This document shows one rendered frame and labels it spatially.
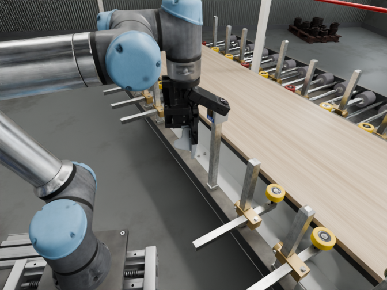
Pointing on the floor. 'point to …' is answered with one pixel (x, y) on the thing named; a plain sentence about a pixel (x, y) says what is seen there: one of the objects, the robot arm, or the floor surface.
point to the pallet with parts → (315, 30)
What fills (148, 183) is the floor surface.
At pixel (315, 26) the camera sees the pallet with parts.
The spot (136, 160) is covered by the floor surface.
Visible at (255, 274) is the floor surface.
